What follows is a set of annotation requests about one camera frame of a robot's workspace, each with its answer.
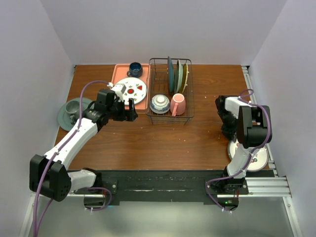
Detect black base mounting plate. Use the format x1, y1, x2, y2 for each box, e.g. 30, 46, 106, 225
74, 169, 249, 208

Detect blue white porcelain bowl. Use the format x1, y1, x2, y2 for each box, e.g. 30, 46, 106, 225
150, 94, 170, 114

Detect black wire dish rack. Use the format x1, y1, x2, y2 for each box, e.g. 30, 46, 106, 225
146, 58, 195, 125

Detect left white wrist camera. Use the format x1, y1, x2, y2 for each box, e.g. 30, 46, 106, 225
107, 82, 126, 102

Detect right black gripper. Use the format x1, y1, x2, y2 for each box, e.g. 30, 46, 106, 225
218, 110, 238, 142

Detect grey green saucer plate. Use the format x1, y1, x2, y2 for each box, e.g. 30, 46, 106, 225
57, 97, 80, 131

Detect dark blue mug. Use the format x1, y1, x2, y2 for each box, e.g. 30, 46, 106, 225
127, 62, 143, 78

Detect white watermelon pattern plate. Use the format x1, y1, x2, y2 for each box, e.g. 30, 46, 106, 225
115, 77, 147, 106

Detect light green flower plate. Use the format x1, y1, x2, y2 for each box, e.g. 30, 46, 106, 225
175, 59, 183, 93

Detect yellow woven bamboo plate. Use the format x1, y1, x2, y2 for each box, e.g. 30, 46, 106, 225
181, 63, 189, 93

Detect dark teal plate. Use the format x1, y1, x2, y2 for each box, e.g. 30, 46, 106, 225
167, 56, 174, 94

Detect grey metal mug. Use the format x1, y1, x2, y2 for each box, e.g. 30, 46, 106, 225
65, 101, 80, 125

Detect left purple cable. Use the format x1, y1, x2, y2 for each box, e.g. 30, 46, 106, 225
32, 80, 111, 237

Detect pink ceramic mug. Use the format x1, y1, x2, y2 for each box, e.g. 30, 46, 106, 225
170, 93, 186, 116

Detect white plate red characters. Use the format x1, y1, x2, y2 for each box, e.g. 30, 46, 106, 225
228, 140, 269, 172

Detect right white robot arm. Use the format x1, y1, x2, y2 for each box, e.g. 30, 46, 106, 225
210, 95, 272, 194

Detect aluminium frame rail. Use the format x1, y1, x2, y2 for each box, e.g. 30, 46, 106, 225
241, 65, 303, 237

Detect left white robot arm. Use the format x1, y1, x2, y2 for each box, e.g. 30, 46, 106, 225
29, 84, 138, 201

